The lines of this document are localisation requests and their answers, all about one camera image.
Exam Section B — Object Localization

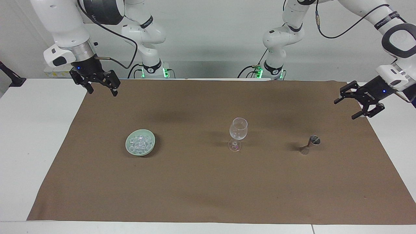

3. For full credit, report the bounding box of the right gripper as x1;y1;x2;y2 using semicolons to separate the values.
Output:
69;55;121;97

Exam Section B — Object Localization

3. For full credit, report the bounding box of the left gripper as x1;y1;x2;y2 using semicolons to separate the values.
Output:
333;76;398;120

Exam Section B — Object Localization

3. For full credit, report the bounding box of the clear wine glass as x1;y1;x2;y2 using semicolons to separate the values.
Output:
227;117;249;152

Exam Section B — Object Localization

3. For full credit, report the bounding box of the metal jigger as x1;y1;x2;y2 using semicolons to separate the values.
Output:
299;135;321;155

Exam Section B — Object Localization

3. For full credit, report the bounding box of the green bowl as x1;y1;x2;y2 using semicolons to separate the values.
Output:
125;129;156;157

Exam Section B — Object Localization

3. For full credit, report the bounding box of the black stand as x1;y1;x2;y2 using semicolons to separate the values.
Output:
0;61;27;87

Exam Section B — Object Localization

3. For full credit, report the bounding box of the black cable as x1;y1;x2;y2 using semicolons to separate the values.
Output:
237;48;270;79
314;0;396;39
127;63;144;79
77;0;138;70

